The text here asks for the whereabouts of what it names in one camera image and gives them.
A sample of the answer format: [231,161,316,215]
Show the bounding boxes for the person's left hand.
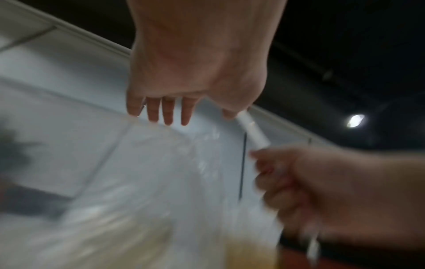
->
[126,0,289,127]

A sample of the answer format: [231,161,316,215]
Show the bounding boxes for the person's right hand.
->
[249,145,340,238]

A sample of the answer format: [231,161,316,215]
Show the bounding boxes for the yellow plastic jar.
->
[225,235,280,269]

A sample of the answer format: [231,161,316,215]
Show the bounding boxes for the clear zip plastic bag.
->
[0,115,286,269]

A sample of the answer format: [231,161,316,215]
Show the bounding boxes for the person's right forearm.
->
[332,149,425,253]

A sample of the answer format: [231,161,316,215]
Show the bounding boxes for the round ceiling light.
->
[345,113,368,129]

